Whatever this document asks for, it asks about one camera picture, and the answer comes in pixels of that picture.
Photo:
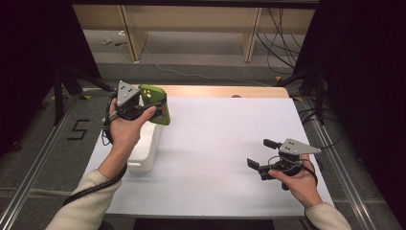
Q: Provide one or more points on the black curtain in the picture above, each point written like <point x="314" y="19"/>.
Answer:
<point x="367" y="80"/>
<point x="32" y="64"/>

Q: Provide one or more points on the white table cover sheet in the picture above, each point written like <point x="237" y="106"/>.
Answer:
<point x="223" y="143"/>

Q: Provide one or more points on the white plastic storage bin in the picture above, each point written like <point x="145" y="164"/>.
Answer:
<point x="146" y="150"/>

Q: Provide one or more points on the small black pen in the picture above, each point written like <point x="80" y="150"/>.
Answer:
<point x="120" y="43"/>

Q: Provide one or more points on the person's right hand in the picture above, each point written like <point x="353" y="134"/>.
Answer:
<point x="300" y="188"/>

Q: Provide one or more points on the small white scrap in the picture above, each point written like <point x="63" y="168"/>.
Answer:
<point x="107" y="41"/>

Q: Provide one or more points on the aluminium floor rail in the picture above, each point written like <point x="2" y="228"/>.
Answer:
<point x="346" y="179"/>
<point x="30" y="182"/>

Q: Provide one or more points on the beige wooden desk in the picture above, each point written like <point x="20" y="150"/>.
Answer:
<point x="191" y="19"/>

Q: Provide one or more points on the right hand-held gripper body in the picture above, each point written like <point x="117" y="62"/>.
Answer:
<point x="293" y="147"/>

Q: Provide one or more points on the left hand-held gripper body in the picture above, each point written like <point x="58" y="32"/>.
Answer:
<point x="126" y="94"/>

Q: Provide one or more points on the green cartoon phone case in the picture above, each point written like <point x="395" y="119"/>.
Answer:
<point x="153" y="96"/>

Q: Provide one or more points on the black tripod stand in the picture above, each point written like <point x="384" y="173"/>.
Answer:
<point x="58" y="96"/>
<point x="320" y="96"/>

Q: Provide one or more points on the person's left hand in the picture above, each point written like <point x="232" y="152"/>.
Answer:
<point x="126" y="134"/>

